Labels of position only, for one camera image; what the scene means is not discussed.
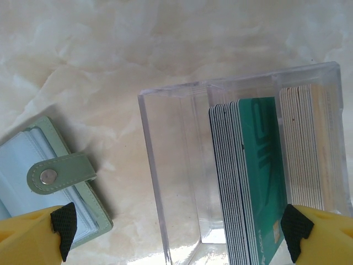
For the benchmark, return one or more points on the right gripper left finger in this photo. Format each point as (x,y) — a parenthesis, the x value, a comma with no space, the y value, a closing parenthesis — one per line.
(27,240)

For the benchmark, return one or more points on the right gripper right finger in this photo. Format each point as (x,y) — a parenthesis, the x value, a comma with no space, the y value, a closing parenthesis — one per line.
(325,240)

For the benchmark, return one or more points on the sage green card holder wallet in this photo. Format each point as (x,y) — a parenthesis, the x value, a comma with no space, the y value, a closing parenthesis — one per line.
(24,157)

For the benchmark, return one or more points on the clear plastic card box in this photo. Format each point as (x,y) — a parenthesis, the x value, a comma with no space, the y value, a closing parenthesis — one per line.
(176,154)

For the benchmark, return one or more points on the teal credit card stack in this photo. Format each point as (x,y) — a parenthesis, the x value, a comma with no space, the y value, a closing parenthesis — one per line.
(226,165)

